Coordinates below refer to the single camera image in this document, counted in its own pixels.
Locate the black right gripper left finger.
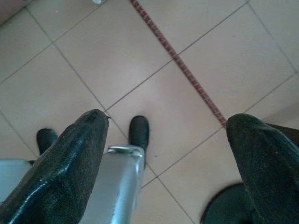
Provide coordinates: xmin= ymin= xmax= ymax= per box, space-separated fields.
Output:
xmin=0 ymin=108 xmax=111 ymax=224

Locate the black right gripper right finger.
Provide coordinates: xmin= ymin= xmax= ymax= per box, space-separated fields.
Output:
xmin=226 ymin=113 xmax=299 ymax=224

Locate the black robot left foot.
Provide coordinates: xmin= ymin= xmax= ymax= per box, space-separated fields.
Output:
xmin=36 ymin=128 xmax=58 ymax=156

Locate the black robot foot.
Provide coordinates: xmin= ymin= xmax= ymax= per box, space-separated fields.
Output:
xmin=128 ymin=115 xmax=150 ymax=171
xmin=36 ymin=128 xmax=58 ymax=156

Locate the silver robot left leg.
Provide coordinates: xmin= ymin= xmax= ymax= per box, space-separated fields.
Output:
xmin=0 ymin=158 xmax=36 ymax=203

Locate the silver robot leg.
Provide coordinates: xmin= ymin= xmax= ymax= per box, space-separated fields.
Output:
xmin=80 ymin=144 xmax=146 ymax=224
xmin=0 ymin=158 xmax=36 ymax=203

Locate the silver robot right leg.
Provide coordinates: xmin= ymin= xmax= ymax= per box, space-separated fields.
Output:
xmin=80 ymin=144 xmax=146 ymax=224

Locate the black round base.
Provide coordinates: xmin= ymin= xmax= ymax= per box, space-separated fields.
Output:
xmin=200 ymin=183 xmax=260 ymax=224

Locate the black robot right foot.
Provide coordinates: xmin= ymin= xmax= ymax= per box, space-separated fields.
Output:
xmin=128 ymin=115 xmax=150 ymax=171

